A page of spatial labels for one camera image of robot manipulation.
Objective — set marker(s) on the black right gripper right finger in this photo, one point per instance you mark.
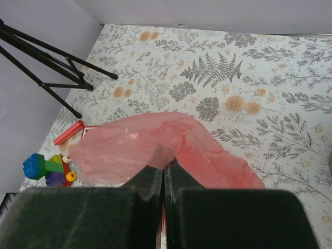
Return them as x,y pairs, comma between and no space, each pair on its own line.
197,217

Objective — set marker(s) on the colourful toy figure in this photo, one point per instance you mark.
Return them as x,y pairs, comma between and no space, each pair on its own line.
56,171

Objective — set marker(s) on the floral patterned table mat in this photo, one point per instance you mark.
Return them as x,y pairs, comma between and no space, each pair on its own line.
266,98

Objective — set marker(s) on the black music stand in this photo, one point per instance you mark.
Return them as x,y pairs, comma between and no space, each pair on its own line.
51,57

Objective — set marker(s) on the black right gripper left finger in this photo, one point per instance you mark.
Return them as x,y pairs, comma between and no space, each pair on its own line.
128,216

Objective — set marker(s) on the red torn trash bag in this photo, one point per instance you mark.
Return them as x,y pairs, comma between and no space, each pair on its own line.
115,152

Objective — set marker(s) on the red trash bag roll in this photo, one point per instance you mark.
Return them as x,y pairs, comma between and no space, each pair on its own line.
76,127

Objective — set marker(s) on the red calculator toy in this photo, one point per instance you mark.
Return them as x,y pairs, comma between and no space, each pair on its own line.
86,129

